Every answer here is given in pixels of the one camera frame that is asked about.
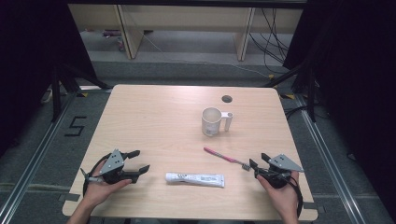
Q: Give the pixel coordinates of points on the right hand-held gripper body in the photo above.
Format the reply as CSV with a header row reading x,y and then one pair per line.
x,y
285,162

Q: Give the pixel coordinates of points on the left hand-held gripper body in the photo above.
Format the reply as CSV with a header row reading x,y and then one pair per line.
x,y
113,161

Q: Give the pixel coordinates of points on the pink toothbrush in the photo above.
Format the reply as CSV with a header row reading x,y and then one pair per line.
x,y
224,156

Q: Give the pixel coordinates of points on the white toothpaste tube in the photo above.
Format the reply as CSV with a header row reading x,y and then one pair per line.
x,y
196,179

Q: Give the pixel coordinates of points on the white cup with side holder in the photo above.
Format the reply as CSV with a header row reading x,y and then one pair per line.
x,y
211,124

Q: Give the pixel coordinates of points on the person's left hand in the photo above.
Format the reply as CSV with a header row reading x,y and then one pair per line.
x,y
99,191

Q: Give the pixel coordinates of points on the person's right hand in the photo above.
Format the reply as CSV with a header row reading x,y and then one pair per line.
x,y
285,199

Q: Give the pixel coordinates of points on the grey tape piece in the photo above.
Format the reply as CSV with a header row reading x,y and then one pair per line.
x,y
69,197
311,206

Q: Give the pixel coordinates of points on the yellow black tape piece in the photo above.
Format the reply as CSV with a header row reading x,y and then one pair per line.
x,y
82,94
288,96

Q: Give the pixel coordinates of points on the dark round table grommet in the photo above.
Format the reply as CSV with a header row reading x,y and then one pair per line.
x,y
227,99

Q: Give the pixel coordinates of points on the black metal stand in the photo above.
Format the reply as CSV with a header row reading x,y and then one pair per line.
x,y
311,93
56,93

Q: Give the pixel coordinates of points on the white object on floor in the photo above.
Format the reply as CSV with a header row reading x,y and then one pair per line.
x,y
46,95

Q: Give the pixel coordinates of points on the small bottle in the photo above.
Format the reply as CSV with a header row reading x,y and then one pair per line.
x,y
120,44

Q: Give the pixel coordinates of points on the black curtain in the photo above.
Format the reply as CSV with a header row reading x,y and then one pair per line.
x,y
358,62
31,46

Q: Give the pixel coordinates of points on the light wooden shelf unit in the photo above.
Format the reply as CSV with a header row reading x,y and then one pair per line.
x,y
186,18

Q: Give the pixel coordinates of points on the metal floor rail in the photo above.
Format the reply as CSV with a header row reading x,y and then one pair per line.
x,y
39,155
327,155

